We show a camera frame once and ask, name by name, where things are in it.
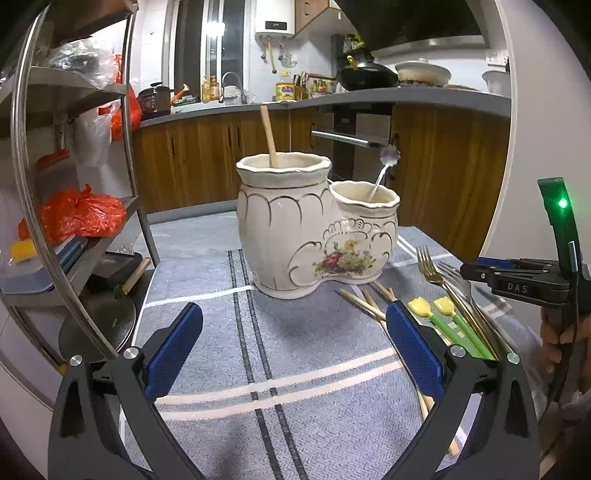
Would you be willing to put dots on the black wok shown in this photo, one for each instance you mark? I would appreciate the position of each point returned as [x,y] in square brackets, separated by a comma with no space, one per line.
[367,76]

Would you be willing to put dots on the white water heater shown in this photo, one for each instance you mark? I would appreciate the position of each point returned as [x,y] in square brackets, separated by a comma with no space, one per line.
[275,18]

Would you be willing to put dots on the grey plaid tablecloth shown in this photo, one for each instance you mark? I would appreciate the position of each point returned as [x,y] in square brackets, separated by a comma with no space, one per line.
[286,350]

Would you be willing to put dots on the silver spoon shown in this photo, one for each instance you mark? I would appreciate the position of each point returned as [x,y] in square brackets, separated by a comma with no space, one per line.
[390,156]

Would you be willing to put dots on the dark rice cooker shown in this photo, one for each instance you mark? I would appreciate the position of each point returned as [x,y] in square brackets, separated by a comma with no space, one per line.
[156,99]

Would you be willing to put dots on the chrome kitchen faucet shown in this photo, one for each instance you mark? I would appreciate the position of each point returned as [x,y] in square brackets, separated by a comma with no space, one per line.
[232,85]

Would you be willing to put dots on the person's right hand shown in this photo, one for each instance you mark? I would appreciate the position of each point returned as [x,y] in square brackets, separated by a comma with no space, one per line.
[551,337]

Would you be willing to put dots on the gold fork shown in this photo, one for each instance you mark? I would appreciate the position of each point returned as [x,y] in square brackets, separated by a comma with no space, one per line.
[428,272]

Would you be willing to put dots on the clear plastic bag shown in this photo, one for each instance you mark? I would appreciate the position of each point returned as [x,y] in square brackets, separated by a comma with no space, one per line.
[83,60]

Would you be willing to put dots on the grey kitchen countertop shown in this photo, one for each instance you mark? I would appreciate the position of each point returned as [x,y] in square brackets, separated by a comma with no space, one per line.
[323,102]

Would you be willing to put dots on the stacked flat food containers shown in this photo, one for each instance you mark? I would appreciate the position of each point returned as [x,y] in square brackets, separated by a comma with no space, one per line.
[41,272]

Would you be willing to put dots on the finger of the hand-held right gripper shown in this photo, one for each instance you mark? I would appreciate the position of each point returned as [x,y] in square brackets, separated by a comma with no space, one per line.
[517,264]
[475,272]

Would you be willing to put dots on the orange lid plastic container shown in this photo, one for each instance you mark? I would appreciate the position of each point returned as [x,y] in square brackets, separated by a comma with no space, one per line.
[55,177]

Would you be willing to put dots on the metal storage rack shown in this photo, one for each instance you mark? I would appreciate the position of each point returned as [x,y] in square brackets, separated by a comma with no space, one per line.
[69,92]

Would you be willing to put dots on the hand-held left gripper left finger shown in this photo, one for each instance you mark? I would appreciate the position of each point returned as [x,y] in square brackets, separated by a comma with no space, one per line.
[173,350]

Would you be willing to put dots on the black frying pan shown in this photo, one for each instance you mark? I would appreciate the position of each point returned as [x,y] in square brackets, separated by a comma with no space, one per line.
[101,330]

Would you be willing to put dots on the wooden kitchen cabinets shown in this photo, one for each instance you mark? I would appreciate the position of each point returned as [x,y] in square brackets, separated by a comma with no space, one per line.
[438,175]

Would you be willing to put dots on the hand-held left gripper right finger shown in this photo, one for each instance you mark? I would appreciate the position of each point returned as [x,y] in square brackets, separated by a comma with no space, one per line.
[413,346]

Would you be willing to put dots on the white bowl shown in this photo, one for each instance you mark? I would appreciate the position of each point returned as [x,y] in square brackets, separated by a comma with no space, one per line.
[496,82]

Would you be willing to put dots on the large orange plastic bag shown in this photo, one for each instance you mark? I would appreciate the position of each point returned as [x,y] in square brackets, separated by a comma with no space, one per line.
[78,212]

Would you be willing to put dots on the small orange plastic bag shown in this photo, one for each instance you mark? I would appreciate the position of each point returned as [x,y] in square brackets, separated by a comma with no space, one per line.
[125,110]

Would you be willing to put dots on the wooden wall cabinet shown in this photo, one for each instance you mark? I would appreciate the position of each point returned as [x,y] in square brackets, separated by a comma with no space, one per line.
[314,14]

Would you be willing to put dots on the range hood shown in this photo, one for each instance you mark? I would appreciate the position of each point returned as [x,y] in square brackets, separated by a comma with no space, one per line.
[415,23]

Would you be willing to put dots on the white plastic bag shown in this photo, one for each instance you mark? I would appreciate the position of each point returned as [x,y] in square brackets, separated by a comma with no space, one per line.
[94,138]

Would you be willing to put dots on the yellow tin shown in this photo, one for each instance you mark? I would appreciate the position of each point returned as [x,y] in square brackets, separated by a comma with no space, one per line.
[285,91]

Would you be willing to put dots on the silver fork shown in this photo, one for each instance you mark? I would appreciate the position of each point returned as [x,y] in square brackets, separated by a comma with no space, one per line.
[461,287]

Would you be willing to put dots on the floral ceramic utensil holder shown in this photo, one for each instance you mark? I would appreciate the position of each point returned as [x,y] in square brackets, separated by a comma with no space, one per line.
[286,230]

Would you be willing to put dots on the green yellow tulip utensil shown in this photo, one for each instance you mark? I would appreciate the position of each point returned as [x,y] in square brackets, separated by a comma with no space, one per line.
[444,305]
[419,307]

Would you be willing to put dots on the white ceramic pot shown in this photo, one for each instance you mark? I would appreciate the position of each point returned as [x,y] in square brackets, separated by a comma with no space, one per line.
[422,74]

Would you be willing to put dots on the yellow bottles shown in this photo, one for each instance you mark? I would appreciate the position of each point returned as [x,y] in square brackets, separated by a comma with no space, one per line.
[210,90]

